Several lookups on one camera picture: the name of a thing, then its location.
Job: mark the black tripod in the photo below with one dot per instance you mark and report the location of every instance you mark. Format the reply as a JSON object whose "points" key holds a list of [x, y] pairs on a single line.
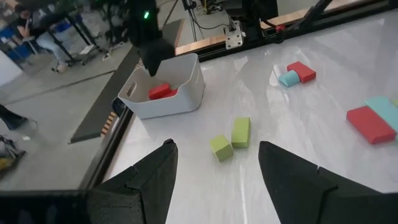
{"points": [[188, 6]]}

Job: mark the black hazard-striped floor mat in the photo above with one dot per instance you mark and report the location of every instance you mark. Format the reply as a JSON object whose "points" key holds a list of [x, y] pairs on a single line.
{"points": [[99, 109]]}

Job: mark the black aluminium rig frame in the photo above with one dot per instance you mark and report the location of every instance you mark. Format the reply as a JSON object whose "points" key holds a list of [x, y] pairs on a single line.
{"points": [[102, 158]]}

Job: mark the small red clamp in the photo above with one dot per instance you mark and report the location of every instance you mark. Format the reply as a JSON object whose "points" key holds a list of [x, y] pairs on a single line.
{"points": [[280, 28]]}

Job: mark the green cube block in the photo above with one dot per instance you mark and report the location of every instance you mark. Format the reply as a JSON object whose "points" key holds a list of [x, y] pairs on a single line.
{"points": [[221, 148]]}

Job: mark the white plastic bin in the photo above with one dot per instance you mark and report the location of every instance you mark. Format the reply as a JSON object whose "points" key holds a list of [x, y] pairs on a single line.
{"points": [[161, 107]]}

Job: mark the teal half-round block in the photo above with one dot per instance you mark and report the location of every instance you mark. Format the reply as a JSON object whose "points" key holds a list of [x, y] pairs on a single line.
{"points": [[289, 79]]}

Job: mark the person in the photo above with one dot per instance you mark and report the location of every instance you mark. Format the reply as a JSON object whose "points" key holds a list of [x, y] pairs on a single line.
{"points": [[46, 40]]}

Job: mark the silver mounting plate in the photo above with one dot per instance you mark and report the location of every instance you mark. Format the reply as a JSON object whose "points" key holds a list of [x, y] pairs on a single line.
{"points": [[234, 35]]}

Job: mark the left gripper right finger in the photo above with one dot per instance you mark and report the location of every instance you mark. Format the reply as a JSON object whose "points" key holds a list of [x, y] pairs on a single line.
{"points": [[298, 196]]}

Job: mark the large teal block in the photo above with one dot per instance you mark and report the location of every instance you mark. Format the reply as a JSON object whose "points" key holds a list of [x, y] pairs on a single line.
{"points": [[384, 110]]}

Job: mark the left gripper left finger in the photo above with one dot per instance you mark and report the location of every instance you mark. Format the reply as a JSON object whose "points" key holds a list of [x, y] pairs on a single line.
{"points": [[146, 193]]}

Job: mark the green oblong block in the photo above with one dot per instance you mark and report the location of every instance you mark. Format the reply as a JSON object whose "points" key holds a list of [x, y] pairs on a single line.
{"points": [[241, 132]]}

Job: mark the large red block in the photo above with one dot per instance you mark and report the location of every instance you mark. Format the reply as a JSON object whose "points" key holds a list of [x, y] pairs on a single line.
{"points": [[370, 124]]}

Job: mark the large green block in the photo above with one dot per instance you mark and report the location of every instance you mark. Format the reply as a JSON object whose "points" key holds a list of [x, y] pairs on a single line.
{"points": [[395, 103]]}

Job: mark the black desk frame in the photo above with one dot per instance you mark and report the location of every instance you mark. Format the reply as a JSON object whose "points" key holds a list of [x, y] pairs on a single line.
{"points": [[84, 37]]}

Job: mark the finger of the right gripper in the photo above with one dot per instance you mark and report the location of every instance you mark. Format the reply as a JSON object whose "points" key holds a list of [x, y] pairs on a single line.
{"points": [[163, 53], [149, 57]]}

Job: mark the blue storage bins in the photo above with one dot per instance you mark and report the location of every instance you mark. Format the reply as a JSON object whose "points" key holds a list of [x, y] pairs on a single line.
{"points": [[12, 51]]}

